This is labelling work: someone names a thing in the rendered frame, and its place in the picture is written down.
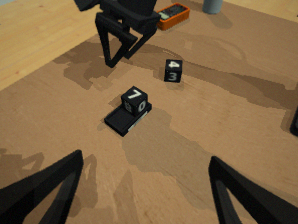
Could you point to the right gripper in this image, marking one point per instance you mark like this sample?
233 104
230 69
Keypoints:
136 13

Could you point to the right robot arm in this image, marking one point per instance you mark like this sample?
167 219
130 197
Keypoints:
84 5

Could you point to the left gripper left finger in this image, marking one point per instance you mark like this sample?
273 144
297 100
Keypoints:
20 198

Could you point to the grey bottle with blue cap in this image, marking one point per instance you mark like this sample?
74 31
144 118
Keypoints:
212 6

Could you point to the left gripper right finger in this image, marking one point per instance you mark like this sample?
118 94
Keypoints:
264 206

